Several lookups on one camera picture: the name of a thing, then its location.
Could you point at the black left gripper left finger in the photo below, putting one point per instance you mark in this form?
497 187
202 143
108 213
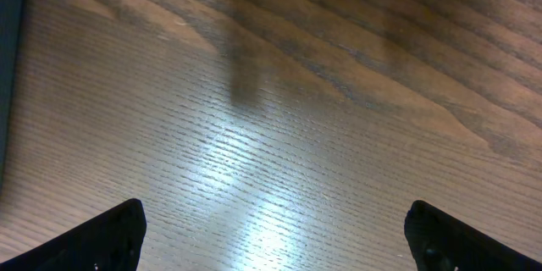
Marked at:
111 241

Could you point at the grey plastic basket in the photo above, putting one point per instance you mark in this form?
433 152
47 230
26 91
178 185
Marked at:
11 16

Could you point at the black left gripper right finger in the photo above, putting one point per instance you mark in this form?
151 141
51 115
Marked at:
440 242

